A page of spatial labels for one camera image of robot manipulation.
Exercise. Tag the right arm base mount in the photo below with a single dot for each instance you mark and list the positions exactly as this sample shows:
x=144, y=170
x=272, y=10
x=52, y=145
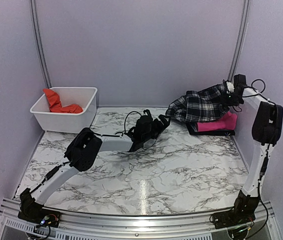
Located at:
x=225, y=219

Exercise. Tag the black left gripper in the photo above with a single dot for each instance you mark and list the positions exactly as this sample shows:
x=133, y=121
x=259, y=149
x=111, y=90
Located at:
x=160, y=127

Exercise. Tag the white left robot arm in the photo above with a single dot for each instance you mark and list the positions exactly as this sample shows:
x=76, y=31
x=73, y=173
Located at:
x=81, y=155

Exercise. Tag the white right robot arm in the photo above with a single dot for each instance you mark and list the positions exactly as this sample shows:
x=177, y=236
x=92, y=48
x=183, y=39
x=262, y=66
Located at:
x=266, y=132

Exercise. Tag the orange garment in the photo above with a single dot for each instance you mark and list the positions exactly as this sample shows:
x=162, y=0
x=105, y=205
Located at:
x=55, y=104

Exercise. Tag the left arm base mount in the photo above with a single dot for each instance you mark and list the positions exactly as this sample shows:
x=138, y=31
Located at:
x=47, y=216

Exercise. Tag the aluminium front frame rail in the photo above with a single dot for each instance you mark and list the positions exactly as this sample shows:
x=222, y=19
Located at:
x=189, y=226

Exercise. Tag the black white plaid skirt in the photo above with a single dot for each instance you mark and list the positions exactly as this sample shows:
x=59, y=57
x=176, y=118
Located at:
x=206, y=105

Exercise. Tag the black folded garment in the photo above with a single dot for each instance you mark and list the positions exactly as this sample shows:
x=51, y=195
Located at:
x=192, y=130

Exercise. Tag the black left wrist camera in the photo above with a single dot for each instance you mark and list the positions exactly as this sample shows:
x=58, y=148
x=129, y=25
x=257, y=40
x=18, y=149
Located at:
x=144, y=123

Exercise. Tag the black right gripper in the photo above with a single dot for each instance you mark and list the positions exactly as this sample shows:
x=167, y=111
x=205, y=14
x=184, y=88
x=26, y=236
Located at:
x=225, y=101

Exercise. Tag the aluminium corner post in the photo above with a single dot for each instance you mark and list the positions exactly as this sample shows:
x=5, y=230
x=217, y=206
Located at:
x=240, y=38
x=39, y=44

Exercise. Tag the left aluminium corner post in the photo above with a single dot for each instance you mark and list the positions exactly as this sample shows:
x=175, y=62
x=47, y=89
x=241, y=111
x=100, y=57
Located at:
x=39, y=44

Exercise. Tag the right aluminium corner post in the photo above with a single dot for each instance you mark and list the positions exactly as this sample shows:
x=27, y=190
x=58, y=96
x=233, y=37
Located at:
x=240, y=38

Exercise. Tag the pink folded garment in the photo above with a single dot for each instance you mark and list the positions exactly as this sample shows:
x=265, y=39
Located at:
x=227, y=122

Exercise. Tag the white plastic laundry bin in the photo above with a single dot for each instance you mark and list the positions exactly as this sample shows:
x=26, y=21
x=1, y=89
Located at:
x=63, y=122

